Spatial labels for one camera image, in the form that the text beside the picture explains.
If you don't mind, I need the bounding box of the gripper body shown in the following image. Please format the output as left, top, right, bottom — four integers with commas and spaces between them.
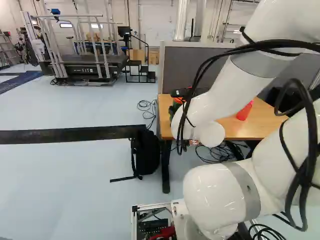
170, 86, 194, 99

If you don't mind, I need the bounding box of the green bottle with orange cap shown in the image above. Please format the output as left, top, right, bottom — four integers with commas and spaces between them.
168, 96, 188, 124

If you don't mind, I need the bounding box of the grey fabric partition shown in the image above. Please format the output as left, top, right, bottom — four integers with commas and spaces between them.
159, 40, 320, 101

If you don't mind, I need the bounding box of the black step stand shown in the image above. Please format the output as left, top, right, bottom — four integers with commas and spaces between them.
124, 34, 157, 84

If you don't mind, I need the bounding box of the orange cone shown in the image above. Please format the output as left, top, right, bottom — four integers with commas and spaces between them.
236, 99, 255, 122

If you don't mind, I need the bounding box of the black backpack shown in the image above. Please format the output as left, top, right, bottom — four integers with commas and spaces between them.
109, 129, 161, 183

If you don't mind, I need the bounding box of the wooden table with black legs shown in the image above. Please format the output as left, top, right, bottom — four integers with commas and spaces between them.
156, 92, 290, 195

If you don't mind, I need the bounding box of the black treadmill with grey rails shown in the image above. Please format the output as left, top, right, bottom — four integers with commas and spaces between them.
21, 8, 131, 87

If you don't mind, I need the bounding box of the black floor strip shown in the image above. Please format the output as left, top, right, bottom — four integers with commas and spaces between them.
0, 124, 147, 145

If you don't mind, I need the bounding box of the black floor cable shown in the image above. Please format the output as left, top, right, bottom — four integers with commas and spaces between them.
136, 99, 159, 131

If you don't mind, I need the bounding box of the black cable bundle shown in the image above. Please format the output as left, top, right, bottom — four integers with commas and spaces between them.
194, 141, 250, 164

